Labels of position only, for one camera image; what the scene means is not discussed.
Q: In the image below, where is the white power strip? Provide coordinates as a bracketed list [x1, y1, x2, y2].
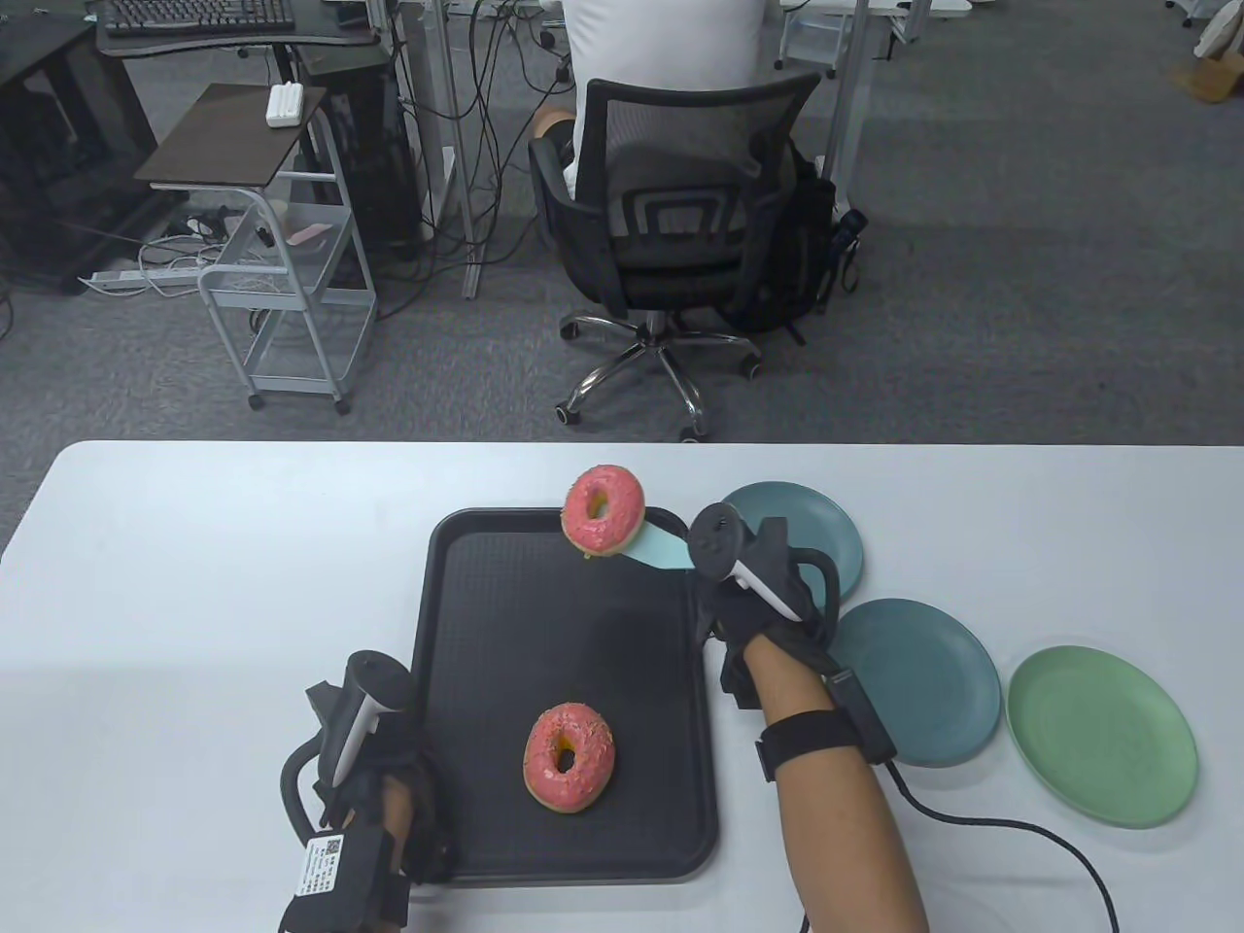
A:
[80, 267, 210, 291]

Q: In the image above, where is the black keyboard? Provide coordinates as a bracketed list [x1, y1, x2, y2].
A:
[104, 0, 295, 40]

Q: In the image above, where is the black desk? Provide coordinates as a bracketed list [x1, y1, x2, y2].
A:
[92, 0, 390, 88]

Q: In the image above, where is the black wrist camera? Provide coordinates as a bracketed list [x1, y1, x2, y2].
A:
[719, 646, 771, 712]

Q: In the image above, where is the black wrist strap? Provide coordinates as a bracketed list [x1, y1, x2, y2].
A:
[756, 709, 871, 781]

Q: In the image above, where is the person's right hand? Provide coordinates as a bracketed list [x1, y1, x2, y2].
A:
[695, 518, 843, 683]

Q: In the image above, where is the cardboard box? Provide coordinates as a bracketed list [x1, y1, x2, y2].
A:
[1171, 49, 1244, 106]

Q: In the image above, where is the black backpack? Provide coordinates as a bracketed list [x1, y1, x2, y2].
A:
[729, 136, 866, 346]

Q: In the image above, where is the white cable tangle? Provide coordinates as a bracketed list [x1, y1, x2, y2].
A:
[136, 209, 256, 294]

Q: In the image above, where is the black box with white label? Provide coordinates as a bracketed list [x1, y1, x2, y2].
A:
[279, 826, 414, 933]

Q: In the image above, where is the white bag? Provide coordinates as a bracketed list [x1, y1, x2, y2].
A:
[1191, 0, 1244, 59]

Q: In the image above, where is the pink frosted mini donut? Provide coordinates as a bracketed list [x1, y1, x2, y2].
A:
[562, 465, 646, 558]
[523, 702, 615, 813]

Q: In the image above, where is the white rolling cart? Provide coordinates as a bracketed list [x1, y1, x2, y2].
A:
[197, 102, 378, 417]

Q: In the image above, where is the teal round plate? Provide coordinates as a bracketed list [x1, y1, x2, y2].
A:
[719, 481, 864, 608]
[824, 598, 1002, 769]

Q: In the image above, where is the green round plate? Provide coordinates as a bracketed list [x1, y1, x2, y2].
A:
[1006, 646, 1198, 829]

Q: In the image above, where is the black baking tray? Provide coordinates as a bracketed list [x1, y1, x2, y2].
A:
[406, 505, 720, 885]

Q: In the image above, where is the small white cart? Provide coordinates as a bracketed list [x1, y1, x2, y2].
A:
[777, 0, 839, 79]

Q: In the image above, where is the person's left hand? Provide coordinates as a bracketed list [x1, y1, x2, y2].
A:
[316, 734, 456, 885]

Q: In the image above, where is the black mesh office chair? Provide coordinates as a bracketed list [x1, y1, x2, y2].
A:
[530, 70, 837, 443]

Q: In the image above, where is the black cable bundle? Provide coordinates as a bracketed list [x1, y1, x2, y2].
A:
[374, 0, 604, 322]

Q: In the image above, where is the black computer tower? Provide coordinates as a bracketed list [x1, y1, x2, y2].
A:
[330, 68, 424, 259]

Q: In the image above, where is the black and white controller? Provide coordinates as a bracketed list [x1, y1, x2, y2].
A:
[280, 651, 415, 839]
[688, 502, 843, 644]

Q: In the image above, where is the light blue dessert shovel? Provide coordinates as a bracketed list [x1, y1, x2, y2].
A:
[617, 505, 696, 574]

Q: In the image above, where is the person's right forearm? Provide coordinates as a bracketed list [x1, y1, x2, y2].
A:
[743, 641, 929, 933]

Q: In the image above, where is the person's left forearm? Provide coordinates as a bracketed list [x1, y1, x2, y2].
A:
[382, 777, 417, 851]

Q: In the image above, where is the black wrist box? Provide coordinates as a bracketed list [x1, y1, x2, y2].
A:
[826, 669, 897, 769]

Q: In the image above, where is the brown side table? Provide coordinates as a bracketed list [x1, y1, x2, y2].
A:
[134, 83, 329, 188]

